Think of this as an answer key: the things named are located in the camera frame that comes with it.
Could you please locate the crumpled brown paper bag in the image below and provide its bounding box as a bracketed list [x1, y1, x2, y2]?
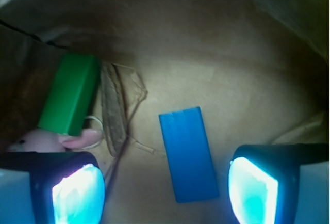
[1, 0, 329, 223]

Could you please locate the dark brown bark piece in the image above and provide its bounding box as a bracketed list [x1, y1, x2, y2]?
[101, 62, 127, 157]

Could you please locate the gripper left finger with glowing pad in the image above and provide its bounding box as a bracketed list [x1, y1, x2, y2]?
[1, 152, 105, 223]

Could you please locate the pink soft toy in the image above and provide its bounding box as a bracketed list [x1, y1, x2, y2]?
[7, 129, 103, 153]

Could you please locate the blue wooden block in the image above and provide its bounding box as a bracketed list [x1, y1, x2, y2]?
[159, 107, 219, 203]

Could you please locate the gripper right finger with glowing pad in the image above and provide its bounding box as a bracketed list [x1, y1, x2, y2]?
[228, 143, 329, 223]

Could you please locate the green wooden block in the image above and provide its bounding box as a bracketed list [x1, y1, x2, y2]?
[37, 53, 100, 136]

